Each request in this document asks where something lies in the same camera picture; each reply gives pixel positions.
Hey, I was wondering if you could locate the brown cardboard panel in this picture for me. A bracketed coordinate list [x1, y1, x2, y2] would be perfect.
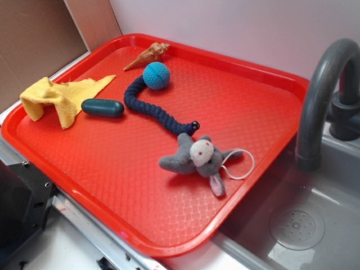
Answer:
[1, 1, 122, 111]

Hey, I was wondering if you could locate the yellow cloth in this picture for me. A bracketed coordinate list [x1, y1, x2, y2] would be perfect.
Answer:
[20, 75, 116, 129]

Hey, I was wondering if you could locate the dark green capsule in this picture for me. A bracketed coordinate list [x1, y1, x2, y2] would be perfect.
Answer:
[81, 98, 124, 118]

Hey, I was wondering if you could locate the blue rubber ball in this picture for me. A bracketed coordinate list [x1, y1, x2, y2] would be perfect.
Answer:
[143, 62, 170, 90]

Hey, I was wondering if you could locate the navy blue braided rope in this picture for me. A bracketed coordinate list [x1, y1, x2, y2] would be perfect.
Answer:
[124, 76, 201, 137]

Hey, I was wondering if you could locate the red plastic tray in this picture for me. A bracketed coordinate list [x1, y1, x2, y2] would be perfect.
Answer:
[1, 41, 309, 258]

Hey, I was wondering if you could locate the gray plastic sink basin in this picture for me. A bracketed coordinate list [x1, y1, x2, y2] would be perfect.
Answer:
[213, 135, 359, 269]

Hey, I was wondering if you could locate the tan spiral seashell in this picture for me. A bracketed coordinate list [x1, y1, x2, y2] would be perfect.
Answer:
[123, 42, 170, 71]

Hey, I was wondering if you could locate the gray toy faucet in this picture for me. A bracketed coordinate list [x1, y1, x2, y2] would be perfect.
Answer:
[295, 38, 359, 172]

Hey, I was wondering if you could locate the gray plush animal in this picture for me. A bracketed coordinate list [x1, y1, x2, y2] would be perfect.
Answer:
[159, 133, 255, 197]

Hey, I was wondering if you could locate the black metal mount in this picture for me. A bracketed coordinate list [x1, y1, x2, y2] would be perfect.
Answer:
[1, 162, 55, 268]

